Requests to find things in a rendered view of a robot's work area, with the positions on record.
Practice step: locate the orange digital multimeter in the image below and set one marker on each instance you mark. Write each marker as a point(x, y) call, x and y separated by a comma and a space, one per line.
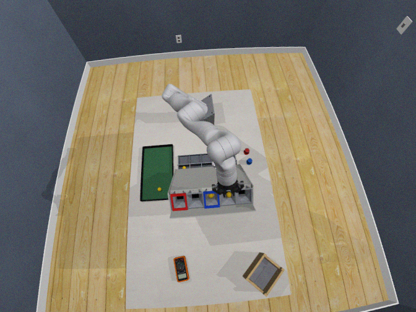
point(181, 269)

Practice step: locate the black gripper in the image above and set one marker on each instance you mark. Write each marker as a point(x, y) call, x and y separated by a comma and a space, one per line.
point(221, 189)

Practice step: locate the wooden crate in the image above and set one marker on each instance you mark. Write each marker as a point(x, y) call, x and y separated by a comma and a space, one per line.
point(263, 273)

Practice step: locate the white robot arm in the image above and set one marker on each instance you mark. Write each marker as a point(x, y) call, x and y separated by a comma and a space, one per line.
point(221, 145)

